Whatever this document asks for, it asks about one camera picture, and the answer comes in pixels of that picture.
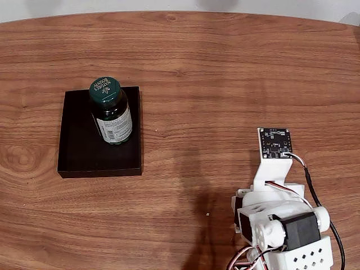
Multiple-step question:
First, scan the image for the green-capped pill bottle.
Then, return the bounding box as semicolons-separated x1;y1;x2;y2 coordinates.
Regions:
88;76;133;146

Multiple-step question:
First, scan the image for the black shallow box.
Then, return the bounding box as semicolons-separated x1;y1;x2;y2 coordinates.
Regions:
57;86;144;179

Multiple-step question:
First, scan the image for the gripper servo wire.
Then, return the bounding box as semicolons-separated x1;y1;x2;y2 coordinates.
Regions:
264;181;313;210

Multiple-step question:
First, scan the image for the black camera cable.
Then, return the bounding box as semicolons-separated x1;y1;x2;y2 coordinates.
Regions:
285;152;347;270

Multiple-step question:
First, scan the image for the camera circuit board on mount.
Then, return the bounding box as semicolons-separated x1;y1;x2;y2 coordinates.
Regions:
251;127;293;194

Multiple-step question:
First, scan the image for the looping servo wire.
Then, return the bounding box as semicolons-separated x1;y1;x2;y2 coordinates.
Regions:
227;244;268;270

